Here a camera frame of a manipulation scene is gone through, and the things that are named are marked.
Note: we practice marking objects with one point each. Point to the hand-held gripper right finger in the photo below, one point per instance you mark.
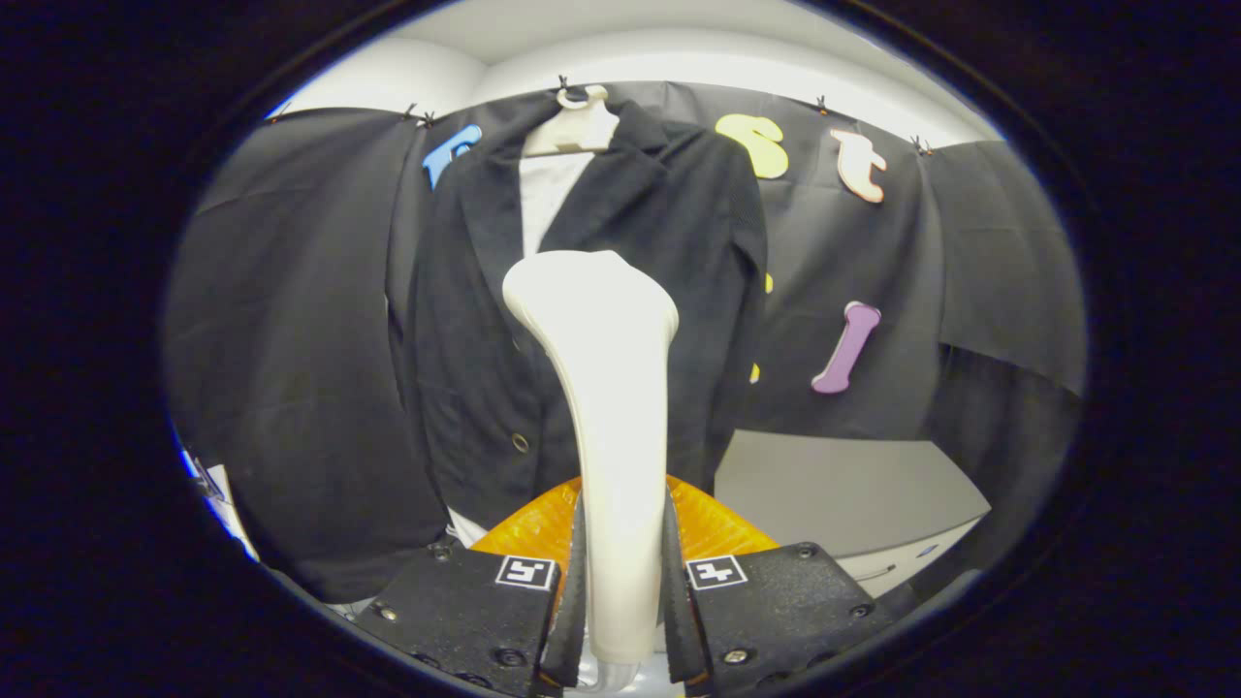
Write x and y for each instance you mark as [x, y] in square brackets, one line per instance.
[679, 620]

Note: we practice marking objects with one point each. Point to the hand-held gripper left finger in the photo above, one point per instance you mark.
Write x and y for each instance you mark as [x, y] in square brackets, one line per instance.
[574, 620]

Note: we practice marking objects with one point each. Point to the black suit jacket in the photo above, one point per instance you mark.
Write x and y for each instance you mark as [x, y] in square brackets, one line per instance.
[659, 242]

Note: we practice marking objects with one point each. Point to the white shirt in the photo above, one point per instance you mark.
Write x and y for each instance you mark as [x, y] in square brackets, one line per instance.
[548, 199]

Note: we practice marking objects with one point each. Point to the white clothes hanger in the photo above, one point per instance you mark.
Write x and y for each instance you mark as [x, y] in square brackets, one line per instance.
[577, 131]

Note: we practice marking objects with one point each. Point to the beige cabinet with grey top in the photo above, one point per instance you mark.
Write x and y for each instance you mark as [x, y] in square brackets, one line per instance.
[834, 494]

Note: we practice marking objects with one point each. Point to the black backdrop cloth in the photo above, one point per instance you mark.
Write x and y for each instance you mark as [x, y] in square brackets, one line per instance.
[291, 339]

